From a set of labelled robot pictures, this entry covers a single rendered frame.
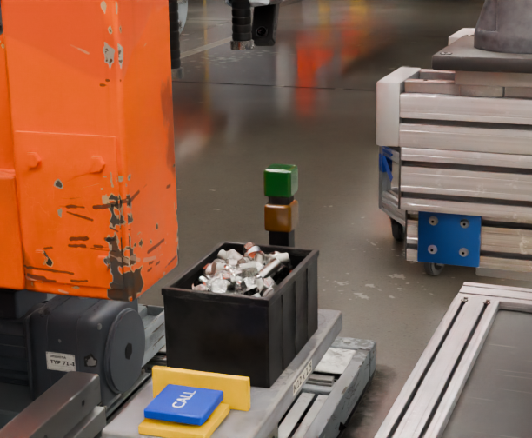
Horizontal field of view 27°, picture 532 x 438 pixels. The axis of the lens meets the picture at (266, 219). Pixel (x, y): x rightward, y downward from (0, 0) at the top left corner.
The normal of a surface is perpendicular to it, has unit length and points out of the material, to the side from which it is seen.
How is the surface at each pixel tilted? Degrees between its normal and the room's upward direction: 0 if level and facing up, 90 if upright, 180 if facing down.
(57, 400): 0
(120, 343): 90
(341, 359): 0
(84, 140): 90
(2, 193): 90
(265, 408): 0
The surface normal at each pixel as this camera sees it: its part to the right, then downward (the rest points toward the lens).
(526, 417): -0.02, -0.96
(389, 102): -0.35, 0.27
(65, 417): 0.95, 0.07
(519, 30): -0.44, -0.04
